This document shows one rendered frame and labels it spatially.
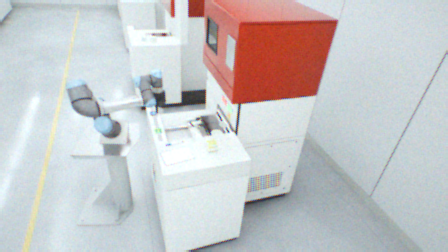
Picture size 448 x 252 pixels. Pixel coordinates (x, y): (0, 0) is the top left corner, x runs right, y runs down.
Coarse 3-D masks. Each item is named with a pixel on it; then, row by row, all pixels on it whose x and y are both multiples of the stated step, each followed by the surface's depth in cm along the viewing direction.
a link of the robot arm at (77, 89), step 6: (66, 84) 172; (72, 84) 171; (78, 84) 171; (84, 84) 174; (72, 90) 170; (78, 90) 171; (84, 90) 173; (90, 90) 181; (72, 96) 170; (78, 96) 170; (84, 96) 171; (90, 96) 175; (72, 102) 170
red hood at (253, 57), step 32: (224, 0) 231; (256, 0) 240; (288, 0) 250; (224, 32) 210; (256, 32) 189; (288, 32) 197; (320, 32) 206; (224, 64) 219; (256, 64) 203; (288, 64) 212; (320, 64) 222; (256, 96) 218; (288, 96) 229
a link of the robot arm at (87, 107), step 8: (128, 96) 187; (136, 96) 187; (144, 96) 189; (152, 96) 192; (72, 104) 170; (80, 104) 169; (88, 104) 171; (96, 104) 174; (104, 104) 177; (112, 104) 179; (120, 104) 181; (128, 104) 184; (136, 104) 187; (144, 104) 191; (152, 104) 191; (80, 112) 171; (88, 112) 171; (96, 112) 173; (104, 112) 177
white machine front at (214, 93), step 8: (208, 72) 280; (208, 80) 284; (208, 88) 287; (216, 88) 262; (208, 96) 291; (216, 96) 265; (224, 96) 244; (216, 104) 269; (224, 104) 246; (232, 104) 228; (240, 104) 217; (224, 112) 249; (232, 112) 230; (232, 120) 233
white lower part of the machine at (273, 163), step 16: (256, 144) 247; (272, 144) 253; (288, 144) 260; (256, 160) 258; (272, 160) 265; (288, 160) 273; (256, 176) 270; (272, 176) 279; (288, 176) 287; (256, 192) 284; (272, 192) 293
